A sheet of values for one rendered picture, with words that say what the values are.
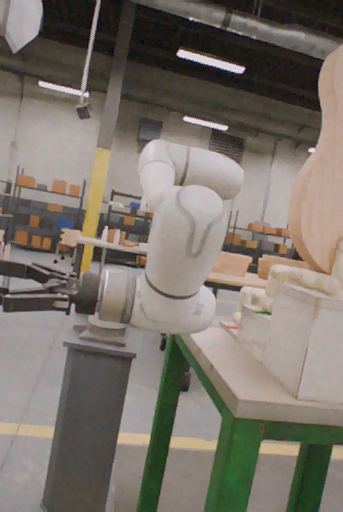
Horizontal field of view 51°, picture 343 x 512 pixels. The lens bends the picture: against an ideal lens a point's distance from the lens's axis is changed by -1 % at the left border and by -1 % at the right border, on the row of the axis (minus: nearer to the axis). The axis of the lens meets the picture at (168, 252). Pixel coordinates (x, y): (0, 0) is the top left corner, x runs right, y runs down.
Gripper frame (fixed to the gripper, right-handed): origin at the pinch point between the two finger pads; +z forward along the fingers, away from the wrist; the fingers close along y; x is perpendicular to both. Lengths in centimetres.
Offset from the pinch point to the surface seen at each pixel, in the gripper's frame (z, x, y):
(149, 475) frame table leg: -45, -64, 26
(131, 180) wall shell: -81, -20, 1116
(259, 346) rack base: -54, -7, 2
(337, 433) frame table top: -63, -12, -16
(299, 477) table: -93, -61, 25
